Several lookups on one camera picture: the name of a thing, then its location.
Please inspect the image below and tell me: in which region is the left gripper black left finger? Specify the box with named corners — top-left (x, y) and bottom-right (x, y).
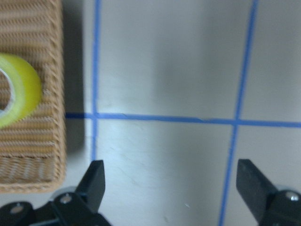
top-left (0, 160), bottom-right (110, 226)

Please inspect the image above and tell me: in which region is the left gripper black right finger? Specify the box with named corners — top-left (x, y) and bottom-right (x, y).
top-left (236, 159), bottom-right (301, 226)

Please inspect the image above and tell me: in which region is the yellow clear tape roll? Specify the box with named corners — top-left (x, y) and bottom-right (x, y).
top-left (0, 53), bottom-right (42, 128)

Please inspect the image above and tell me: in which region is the brown wicker basket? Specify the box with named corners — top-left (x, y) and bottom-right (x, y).
top-left (0, 0), bottom-right (66, 193)

